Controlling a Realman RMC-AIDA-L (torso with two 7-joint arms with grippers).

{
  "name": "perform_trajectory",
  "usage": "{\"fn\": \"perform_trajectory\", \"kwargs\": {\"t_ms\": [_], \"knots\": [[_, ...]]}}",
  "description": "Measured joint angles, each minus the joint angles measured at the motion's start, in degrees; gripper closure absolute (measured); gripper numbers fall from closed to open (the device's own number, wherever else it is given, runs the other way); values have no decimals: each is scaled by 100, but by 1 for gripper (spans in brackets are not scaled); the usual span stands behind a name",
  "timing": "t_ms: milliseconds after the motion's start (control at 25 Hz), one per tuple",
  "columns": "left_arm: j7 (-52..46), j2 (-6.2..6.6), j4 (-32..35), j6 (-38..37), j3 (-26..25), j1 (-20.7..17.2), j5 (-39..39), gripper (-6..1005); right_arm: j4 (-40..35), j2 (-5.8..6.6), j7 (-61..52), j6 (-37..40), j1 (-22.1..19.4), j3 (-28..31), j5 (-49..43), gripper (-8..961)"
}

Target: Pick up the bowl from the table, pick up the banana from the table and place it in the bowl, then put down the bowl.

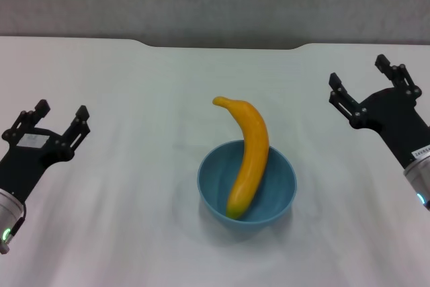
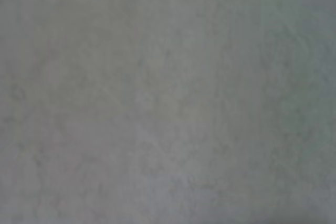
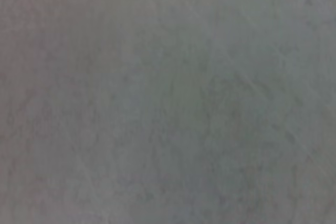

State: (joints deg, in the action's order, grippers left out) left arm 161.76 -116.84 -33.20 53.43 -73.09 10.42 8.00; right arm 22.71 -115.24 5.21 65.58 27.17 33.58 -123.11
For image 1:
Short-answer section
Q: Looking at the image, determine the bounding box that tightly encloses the blue bowl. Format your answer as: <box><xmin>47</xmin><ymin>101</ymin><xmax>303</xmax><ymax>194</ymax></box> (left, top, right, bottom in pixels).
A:
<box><xmin>197</xmin><ymin>138</ymin><xmax>297</xmax><ymax>234</ymax></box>

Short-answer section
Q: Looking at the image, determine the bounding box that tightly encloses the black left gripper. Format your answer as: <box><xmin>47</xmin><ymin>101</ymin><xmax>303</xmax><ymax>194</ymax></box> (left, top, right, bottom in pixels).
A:
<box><xmin>0</xmin><ymin>99</ymin><xmax>91</xmax><ymax>202</ymax></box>

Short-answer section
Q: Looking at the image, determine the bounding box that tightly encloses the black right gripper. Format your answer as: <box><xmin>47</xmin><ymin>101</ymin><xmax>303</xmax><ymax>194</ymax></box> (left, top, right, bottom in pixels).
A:
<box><xmin>329</xmin><ymin>54</ymin><xmax>430</xmax><ymax>169</ymax></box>

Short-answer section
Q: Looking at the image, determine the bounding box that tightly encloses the yellow banana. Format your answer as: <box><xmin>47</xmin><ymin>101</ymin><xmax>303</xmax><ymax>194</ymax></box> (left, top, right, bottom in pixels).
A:
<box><xmin>212</xmin><ymin>95</ymin><xmax>270</xmax><ymax>220</ymax></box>

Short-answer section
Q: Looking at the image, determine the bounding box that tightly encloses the left arm cable with plug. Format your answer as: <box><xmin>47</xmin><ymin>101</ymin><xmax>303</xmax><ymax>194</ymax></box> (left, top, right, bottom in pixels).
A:
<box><xmin>0</xmin><ymin>203</ymin><xmax>28</xmax><ymax>255</ymax></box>

